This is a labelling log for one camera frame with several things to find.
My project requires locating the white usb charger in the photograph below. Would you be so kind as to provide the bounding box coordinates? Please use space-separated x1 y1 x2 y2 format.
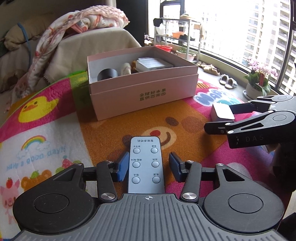
210 102 235 121

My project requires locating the white remote control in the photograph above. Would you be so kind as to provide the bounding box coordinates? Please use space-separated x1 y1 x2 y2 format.
127 136 165 194

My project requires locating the cream lotion tube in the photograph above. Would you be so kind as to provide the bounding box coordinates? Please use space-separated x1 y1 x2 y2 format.
120 63 132 76

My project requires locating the white product box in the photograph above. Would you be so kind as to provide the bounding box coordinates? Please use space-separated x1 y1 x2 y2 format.
135 57 174 72

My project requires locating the brown bear figurine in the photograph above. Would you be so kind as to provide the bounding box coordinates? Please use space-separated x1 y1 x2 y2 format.
131 60 138 73

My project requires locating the potted pink flower plant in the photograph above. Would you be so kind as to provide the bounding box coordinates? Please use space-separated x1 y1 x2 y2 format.
244 58 278 100

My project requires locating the grey slippers pair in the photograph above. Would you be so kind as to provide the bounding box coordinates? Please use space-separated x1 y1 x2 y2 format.
219 74 237 89

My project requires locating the colourful cartoon play mat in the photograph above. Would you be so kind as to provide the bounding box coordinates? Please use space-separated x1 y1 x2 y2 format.
1 73 292 240

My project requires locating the pink cardboard box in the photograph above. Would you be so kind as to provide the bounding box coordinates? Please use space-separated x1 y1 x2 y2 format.
87 47 198 121

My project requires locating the red plastic basin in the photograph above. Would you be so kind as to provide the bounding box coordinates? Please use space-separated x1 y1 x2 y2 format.
155 45 173 52

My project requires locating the metal balcony shelf rack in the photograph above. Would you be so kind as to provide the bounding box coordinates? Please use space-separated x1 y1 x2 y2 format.
153 15 203 62

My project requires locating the beige covered sofa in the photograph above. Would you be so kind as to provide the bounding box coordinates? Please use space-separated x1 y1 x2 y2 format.
1 27 140 121

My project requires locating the pink floral blanket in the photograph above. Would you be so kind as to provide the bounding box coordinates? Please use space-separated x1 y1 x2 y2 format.
5 5 130 112

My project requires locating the beige pillow with blue strap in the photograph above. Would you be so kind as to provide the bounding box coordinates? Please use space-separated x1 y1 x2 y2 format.
4 13 56 51

